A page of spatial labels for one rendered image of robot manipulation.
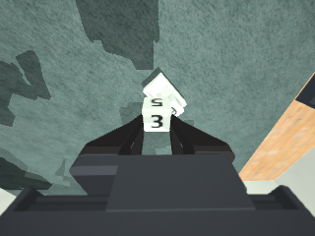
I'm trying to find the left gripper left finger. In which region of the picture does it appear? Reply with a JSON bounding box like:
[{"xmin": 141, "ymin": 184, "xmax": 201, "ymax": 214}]
[{"xmin": 78, "ymin": 114, "xmax": 145, "ymax": 156}]

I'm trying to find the white cube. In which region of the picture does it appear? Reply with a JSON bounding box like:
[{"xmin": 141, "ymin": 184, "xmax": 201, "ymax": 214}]
[
  {"xmin": 167, "ymin": 93, "xmax": 184, "ymax": 117},
  {"xmin": 142, "ymin": 97, "xmax": 172, "ymax": 131}
]

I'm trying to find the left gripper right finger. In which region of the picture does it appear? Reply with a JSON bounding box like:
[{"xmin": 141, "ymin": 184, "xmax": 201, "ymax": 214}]
[{"xmin": 169, "ymin": 113, "xmax": 235, "ymax": 163}]

